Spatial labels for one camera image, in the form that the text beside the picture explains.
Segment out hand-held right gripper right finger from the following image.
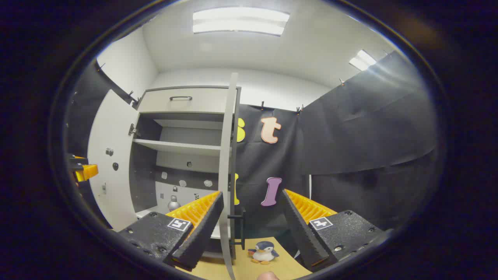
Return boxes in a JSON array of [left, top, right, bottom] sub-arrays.
[[280, 189, 386, 273]]

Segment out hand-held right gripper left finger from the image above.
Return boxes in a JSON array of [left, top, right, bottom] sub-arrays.
[[116, 191, 225, 272]]

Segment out light grey cabinet door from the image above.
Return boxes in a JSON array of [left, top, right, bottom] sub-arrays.
[[87, 89, 141, 231], [217, 72, 240, 280]]

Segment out grey cabinet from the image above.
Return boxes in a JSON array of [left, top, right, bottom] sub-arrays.
[[130, 86, 242, 260]]

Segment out white cabinet shelf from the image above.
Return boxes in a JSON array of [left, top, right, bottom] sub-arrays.
[[132, 138, 223, 157]]

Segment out light grey cabinet drawer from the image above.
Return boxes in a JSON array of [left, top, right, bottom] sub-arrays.
[[137, 87, 236, 114]]

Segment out penguin plush toy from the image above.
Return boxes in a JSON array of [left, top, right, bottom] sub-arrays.
[[248, 240, 280, 265]]

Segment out black backdrop cloth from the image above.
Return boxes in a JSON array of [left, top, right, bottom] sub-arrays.
[[64, 51, 446, 249]]

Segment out small ceiling light panel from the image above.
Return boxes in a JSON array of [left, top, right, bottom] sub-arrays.
[[349, 49, 377, 72]]

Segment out large ceiling light panel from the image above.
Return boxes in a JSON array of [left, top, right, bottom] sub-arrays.
[[192, 7, 291, 37]]

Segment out black door handle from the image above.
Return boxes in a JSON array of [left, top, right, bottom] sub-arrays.
[[228, 210, 247, 250]]

